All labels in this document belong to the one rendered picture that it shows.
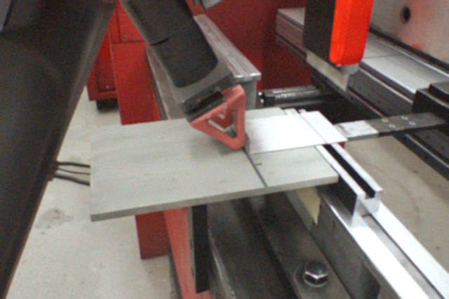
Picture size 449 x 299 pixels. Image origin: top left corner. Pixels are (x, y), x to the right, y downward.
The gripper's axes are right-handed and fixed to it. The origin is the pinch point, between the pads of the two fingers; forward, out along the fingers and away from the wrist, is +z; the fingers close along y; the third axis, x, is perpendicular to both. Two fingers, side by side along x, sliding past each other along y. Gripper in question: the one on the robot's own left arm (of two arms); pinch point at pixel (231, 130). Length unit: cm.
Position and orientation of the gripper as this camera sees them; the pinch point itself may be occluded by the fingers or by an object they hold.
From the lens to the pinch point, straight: 51.7
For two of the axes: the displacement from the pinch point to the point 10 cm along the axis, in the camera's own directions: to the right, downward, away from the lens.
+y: -2.4, -5.0, 8.3
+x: -8.6, 5.1, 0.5
